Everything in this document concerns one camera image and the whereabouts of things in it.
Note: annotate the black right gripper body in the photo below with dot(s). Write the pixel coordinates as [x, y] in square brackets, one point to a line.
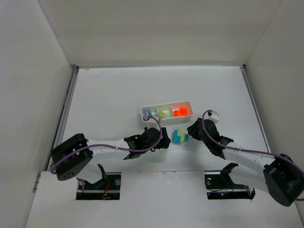
[194, 129]

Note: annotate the orange round lego dish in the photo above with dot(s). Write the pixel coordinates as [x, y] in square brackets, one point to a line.
[183, 111]

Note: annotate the orange lego pieces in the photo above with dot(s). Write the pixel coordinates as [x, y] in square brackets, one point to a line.
[177, 113]

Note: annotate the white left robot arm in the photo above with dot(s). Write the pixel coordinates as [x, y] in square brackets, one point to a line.
[82, 158]

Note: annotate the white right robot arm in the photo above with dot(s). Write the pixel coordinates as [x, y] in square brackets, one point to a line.
[274, 174]

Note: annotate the white divided plastic tray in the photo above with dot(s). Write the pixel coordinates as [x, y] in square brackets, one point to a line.
[169, 108]

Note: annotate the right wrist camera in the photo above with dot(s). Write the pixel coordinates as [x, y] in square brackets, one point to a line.
[213, 116]

